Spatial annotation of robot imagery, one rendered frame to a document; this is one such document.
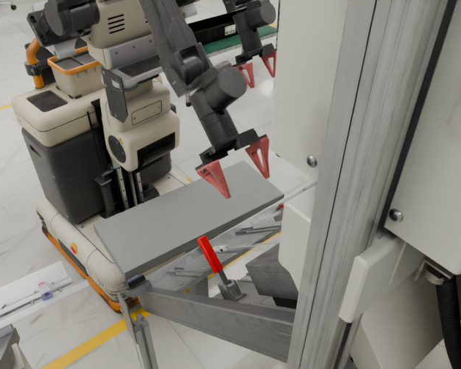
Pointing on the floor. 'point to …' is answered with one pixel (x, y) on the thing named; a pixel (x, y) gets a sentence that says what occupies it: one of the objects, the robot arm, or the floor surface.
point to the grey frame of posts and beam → (386, 280)
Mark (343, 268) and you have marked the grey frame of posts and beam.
